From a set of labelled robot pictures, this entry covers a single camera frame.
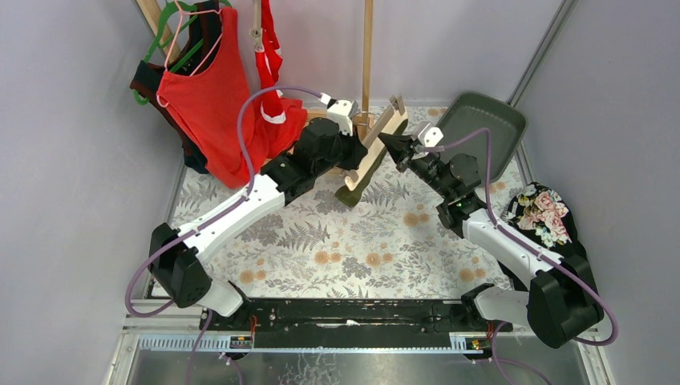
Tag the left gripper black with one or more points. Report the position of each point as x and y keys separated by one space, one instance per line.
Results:
x=358 y=147

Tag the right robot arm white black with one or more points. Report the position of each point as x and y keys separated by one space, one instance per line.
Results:
x=560 y=300

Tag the pink wire hanger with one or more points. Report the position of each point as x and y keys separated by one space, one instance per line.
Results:
x=185 y=61

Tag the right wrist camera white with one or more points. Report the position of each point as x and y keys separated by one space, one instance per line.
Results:
x=427 y=135

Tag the red tank top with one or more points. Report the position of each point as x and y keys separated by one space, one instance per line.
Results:
x=206 y=106

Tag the red underwear with white lettering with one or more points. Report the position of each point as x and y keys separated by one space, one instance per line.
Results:
x=268 y=62

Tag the wooden clip hanger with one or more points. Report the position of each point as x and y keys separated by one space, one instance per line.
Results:
x=392 y=121
x=256 y=31

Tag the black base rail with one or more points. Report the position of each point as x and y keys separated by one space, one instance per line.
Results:
x=355 y=323

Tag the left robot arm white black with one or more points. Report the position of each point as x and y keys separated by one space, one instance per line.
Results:
x=179 y=257

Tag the floral table cloth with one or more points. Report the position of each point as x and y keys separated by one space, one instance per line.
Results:
x=390 y=245

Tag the wooden clothes rack stand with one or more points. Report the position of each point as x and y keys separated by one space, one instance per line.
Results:
x=365 y=119

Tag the green plastic hanger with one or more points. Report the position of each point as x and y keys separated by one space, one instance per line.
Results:
x=157 y=18

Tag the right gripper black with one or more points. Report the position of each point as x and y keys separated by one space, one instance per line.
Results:
x=413 y=159

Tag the dark striped garment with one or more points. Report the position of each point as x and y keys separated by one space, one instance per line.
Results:
x=193 y=156

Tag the black floral garment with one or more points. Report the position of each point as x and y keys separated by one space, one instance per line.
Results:
x=540 y=214

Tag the olive green underwear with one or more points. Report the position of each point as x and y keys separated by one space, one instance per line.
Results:
x=351 y=192

